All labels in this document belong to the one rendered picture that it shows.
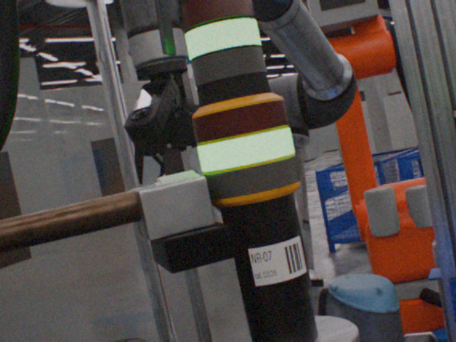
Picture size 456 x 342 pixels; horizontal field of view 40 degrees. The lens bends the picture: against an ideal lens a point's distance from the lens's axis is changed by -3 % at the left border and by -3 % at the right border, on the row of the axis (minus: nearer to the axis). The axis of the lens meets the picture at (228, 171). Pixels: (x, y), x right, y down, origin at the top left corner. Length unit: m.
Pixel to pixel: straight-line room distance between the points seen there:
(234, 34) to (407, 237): 4.02
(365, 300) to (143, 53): 0.56
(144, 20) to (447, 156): 0.64
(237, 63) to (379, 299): 0.87
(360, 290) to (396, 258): 3.18
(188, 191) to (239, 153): 0.03
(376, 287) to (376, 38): 3.38
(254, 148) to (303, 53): 0.77
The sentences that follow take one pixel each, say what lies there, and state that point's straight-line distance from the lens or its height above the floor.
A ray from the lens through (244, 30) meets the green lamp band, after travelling 0.28.
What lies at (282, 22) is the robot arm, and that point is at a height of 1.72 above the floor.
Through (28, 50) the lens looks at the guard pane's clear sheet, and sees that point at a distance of 1.47.
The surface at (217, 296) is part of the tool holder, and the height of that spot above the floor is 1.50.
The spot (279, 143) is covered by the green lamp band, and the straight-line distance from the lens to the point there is 0.28.
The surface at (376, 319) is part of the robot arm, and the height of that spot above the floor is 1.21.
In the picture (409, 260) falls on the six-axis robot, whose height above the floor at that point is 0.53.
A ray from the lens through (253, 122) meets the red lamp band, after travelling 0.27.
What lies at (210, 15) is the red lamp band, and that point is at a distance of 0.28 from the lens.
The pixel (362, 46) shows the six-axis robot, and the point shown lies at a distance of 4.37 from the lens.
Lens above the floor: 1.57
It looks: 3 degrees down
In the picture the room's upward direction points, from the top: 12 degrees counter-clockwise
